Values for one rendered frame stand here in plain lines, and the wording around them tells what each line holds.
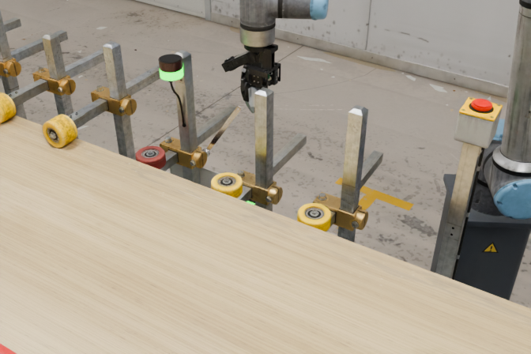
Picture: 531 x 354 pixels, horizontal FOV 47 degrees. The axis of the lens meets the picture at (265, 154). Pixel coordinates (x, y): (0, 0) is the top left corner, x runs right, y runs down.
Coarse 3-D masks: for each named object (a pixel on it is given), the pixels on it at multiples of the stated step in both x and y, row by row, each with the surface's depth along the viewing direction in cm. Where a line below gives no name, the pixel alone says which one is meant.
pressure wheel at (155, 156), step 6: (138, 150) 167; (144, 150) 167; (150, 150) 168; (156, 150) 168; (162, 150) 167; (138, 156) 165; (144, 156) 165; (150, 156) 165; (156, 156) 165; (162, 156) 165; (144, 162) 163; (150, 162) 163; (156, 162) 164; (162, 162) 165
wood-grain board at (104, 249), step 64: (0, 128) 178; (0, 192) 152; (64, 192) 152; (128, 192) 152; (192, 192) 152; (0, 256) 133; (64, 256) 133; (128, 256) 133; (192, 256) 133; (256, 256) 133; (320, 256) 133; (384, 256) 133; (0, 320) 118; (64, 320) 118; (128, 320) 118; (192, 320) 118; (256, 320) 118; (320, 320) 118; (384, 320) 118; (448, 320) 118; (512, 320) 118
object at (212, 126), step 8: (224, 112) 194; (216, 120) 190; (224, 120) 193; (200, 128) 186; (208, 128) 186; (216, 128) 190; (200, 136) 183; (208, 136) 187; (200, 144) 184; (168, 152) 175; (168, 160) 172; (176, 160) 176; (168, 168) 173
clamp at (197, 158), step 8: (160, 144) 177; (168, 144) 177; (176, 144) 177; (176, 152) 175; (184, 152) 173; (192, 152) 173; (200, 152) 173; (184, 160) 175; (192, 160) 173; (200, 160) 173; (192, 168) 175
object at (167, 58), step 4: (164, 56) 156; (168, 56) 156; (172, 56) 156; (176, 56) 156; (160, 60) 154; (164, 60) 154; (168, 60) 154; (172, 60) 154; (176, 60) 154; (168, 72) 154; (172, 72) 154; (176, 80) 162; (180, 80) 160; (184, 80) 160; (184, 84) 161; (172, 88) 159; (180, 100) 163; (180, 104) 164; (180, 108) 165; (184, 124) 168
